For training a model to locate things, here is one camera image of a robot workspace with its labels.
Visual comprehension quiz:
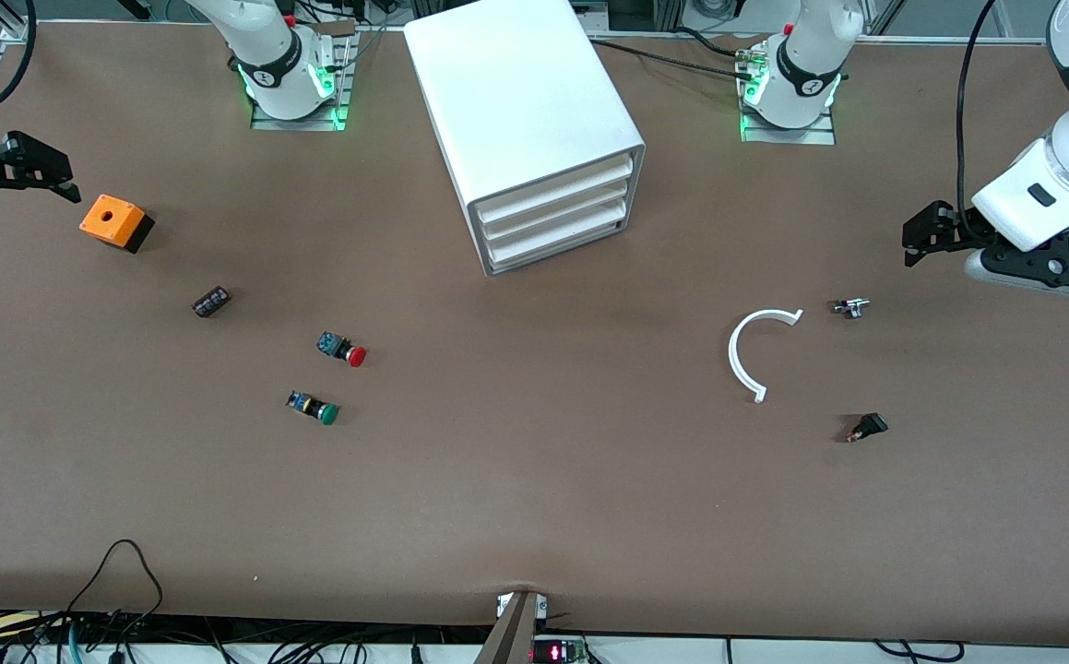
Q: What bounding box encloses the red push button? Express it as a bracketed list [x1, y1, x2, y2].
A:
[316, 331, 368, 369]

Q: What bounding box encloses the green push button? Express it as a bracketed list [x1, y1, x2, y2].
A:
[286, 390, 341, 427]

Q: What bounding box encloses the white semicircular pipe clamp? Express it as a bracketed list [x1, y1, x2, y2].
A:
[728, 308, 804, 404]

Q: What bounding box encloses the small red display device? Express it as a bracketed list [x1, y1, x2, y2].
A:
[531, 636, 588, 664]

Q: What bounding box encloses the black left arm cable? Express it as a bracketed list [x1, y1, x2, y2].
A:
[956, 0, 1002, 231]

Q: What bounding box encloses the orange button enclosure box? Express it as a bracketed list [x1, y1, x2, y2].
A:
[79, 194, 156, 255]

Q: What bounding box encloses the aluminium frame corner profile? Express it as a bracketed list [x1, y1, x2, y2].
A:
[0, 0, 38, 43]

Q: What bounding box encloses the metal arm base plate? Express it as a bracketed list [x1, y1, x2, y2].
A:
[250, 32, 356, 132]
[739, 41, 837, 146]

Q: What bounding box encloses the small black switch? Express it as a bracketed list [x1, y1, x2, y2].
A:
[845, 412, 889, 445]

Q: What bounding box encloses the thick black braided cable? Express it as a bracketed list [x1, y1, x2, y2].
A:
[589, 37, 747, 78]

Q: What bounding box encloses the black looped cable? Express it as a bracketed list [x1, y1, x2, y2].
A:
[62, 539, 164, 646]

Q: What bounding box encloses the brown camera mounting post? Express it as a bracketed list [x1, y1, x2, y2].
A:
[474, 590, 549, 664]

